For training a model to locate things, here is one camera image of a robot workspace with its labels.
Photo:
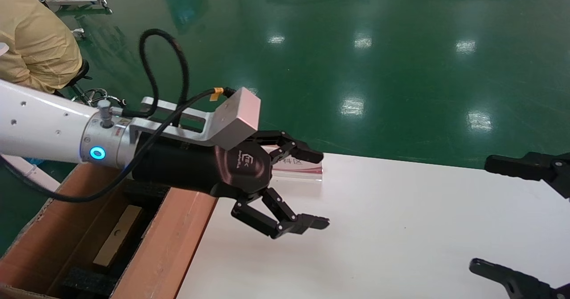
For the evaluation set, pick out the person in yellow coat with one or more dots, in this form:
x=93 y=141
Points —
x=31 y=41

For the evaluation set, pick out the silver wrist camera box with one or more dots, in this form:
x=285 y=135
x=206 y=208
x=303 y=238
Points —
x=238 y=116

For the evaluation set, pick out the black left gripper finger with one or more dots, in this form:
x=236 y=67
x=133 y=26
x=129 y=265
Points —
x=307 y=154
x=285 y=225

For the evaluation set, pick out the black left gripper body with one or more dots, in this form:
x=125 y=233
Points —
x=240 y=170

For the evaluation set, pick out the black foam block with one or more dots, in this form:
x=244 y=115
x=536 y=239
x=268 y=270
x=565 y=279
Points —
x=89 y=283
x=147 y=194

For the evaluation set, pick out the clear acrylic sign with label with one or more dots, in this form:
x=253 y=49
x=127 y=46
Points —
x=307 y=170

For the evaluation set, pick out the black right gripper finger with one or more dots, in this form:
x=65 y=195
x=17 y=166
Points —
x=512 y=165
x=516 y=285

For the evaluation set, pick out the chrome-base swivel stool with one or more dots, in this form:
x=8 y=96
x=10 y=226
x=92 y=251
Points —
x=100 y=95

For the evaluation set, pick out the large open cardboard box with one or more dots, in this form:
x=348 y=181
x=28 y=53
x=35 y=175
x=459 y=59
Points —
x=173 y=236

